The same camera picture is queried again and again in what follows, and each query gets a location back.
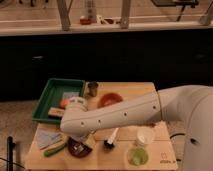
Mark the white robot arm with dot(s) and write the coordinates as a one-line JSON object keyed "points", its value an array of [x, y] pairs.
{"points": [[190, 104]]}

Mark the orange bowl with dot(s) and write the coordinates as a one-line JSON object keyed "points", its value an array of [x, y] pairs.
{"points": [[109, 99]]}

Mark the dark purple bowl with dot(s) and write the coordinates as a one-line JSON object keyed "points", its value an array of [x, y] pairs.
{"points": [[73, 152]]}

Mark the small metal cup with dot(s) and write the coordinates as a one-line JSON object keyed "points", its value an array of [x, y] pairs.
{"points": [[92, 87]]}

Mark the blue sponge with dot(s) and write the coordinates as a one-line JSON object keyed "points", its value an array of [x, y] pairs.
{"points": [[68, 95]]}

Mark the orange fruit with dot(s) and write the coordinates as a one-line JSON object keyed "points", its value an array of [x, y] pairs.
{"points": [[63, 103]]}

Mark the green plastic tray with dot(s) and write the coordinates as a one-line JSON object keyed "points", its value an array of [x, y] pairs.
{"points": [[53, 93]]}

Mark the white dish brush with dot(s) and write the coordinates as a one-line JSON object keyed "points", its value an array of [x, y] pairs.
{"points": [[109, 143]]}

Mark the wooden block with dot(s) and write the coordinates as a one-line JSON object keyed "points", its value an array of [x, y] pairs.
{"points": [[56, 112]]}

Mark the green plastic cup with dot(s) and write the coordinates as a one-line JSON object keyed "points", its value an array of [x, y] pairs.
{"points": [[137, 156]]}

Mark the grey folded cloth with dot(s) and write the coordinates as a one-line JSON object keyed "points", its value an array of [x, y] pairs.
{"points": [[46, 138]]}

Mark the green cucumber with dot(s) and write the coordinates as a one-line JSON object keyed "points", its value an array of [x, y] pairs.
{"points": [[52, 151]]}

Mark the black pole stand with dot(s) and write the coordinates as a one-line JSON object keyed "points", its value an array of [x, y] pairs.
{"points": [[10, 147]]}

